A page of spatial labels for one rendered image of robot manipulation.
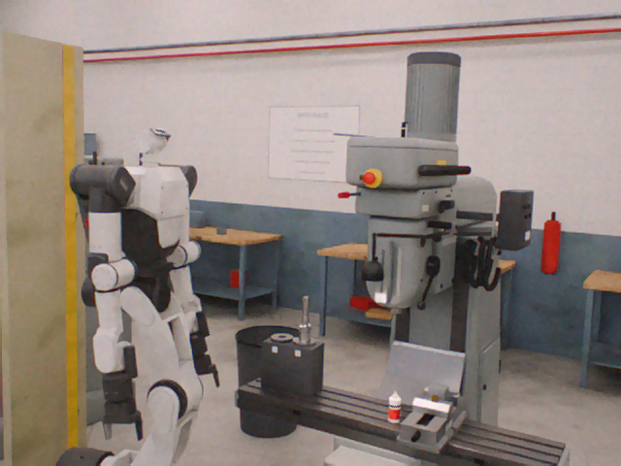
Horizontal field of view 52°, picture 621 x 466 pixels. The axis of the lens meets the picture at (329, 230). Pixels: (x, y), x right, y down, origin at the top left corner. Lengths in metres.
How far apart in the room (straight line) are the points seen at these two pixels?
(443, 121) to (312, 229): 5.05
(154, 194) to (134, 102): 7.08
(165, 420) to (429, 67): 1.51
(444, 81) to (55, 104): 1.81
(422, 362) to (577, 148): 3.99
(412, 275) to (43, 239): 1.81
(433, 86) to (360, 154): 0.47
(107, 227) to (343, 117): 5.36
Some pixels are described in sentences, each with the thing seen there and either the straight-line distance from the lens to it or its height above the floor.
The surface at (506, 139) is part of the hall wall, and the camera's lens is 6.45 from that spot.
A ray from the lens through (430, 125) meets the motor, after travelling 2.36.
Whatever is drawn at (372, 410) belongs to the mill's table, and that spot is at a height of 0.90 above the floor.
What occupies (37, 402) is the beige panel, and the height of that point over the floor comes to 0.62.
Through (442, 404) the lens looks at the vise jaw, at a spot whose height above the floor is 1.01.
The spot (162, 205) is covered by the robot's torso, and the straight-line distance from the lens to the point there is 2.06.
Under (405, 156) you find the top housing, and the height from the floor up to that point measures 1.83.
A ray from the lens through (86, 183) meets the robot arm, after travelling 1.97.
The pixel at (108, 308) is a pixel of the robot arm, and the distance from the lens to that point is 2.01.
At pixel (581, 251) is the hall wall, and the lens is 6.34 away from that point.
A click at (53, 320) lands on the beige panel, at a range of 3.35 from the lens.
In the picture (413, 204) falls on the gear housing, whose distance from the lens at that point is 2.08.
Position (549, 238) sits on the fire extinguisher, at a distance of 6.23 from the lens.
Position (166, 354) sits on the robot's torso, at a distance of 2.18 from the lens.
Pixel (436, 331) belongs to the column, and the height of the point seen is 1.13.
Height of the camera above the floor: 1.83
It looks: 7 degrees down
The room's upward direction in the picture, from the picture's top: 2 degrees clockwise
